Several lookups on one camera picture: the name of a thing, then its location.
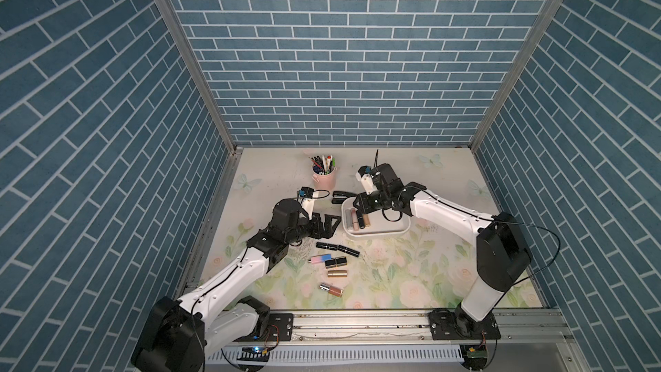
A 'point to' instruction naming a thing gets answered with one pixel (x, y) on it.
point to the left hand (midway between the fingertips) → (336, 219)
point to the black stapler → (339, 196)
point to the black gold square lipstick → (336, 263)
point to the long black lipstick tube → (326, 245)
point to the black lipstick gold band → (349, 251)
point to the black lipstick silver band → (361, 219)
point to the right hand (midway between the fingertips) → (359, 202)
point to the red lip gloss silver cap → (332, 290)
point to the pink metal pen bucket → (324, 176)
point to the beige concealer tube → (367, 220)
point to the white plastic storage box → (379, 226)
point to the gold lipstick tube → (336, 273)
